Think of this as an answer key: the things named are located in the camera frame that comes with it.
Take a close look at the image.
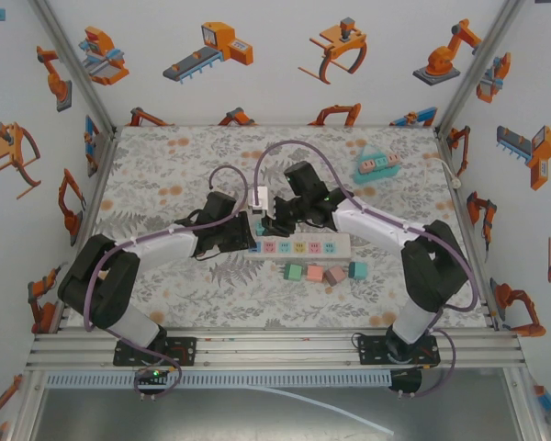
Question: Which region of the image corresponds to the white pastel power strip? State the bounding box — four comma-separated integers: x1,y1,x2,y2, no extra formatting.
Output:
245,232,354,262

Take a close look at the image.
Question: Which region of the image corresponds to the mauve USB charger plug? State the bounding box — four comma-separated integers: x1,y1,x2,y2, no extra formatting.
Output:
323,266,346,288

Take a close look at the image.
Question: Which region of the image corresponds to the floral patterned table mat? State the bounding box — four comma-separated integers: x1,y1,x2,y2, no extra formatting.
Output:
75,124,500,331

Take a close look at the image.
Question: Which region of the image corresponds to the teal triangular holder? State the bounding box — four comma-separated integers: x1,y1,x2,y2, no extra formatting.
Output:
351,144,403,186

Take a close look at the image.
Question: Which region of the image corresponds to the small pastel power strip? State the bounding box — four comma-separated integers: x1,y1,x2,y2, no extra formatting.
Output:
357,153,400,175

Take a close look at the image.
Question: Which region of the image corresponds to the thin white tube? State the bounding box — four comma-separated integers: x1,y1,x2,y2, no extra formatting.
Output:
252,385,395,436

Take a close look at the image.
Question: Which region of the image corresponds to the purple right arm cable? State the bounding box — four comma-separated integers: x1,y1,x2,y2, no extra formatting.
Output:
253,140,481,399

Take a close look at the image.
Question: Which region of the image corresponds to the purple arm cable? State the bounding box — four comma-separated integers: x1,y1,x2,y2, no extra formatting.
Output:
253,140,481,399
83,164,250,401

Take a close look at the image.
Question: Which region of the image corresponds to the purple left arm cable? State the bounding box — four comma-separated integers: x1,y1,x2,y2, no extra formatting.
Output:
83,164,250,401

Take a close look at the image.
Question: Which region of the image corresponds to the aluminium frame rail with slots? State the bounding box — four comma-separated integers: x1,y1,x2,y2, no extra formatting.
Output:
27,328,524,372

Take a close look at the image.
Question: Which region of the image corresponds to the aluminium side rail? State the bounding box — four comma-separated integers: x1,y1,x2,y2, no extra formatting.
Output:
68,128,120,277
433,126,504,332

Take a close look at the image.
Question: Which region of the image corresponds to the white slotted cable duct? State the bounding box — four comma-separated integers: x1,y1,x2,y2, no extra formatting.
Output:
45,370,394,390

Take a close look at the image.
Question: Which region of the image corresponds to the aluminium frame post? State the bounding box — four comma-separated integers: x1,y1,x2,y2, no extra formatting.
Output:
27,0,120,139
433,0,528,134

